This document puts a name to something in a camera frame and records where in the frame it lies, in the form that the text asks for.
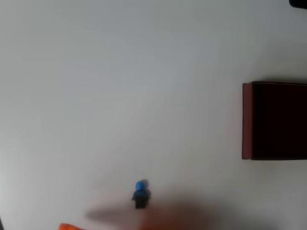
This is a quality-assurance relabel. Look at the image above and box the blue-headed toy figure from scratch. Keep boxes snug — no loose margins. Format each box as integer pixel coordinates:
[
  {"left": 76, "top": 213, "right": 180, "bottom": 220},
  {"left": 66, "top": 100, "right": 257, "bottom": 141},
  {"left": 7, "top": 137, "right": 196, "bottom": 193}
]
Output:
[{"left": 131, "top": 179, "right": 152, "bottom": 209}]

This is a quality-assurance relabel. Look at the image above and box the dark red open box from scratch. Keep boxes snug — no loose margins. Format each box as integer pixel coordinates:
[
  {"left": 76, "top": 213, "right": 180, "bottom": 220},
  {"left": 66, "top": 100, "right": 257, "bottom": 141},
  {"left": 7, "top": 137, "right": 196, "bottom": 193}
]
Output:
[{"left": 241, "top": 81, "right": 307, "bottom": 161}]

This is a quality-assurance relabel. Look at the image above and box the black blurred object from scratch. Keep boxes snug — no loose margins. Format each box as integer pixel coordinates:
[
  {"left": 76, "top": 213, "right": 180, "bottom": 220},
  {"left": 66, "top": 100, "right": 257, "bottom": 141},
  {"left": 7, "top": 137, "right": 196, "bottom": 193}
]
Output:
[{"left": 289, "top": 0, "right": 307, "bottom": 10}]

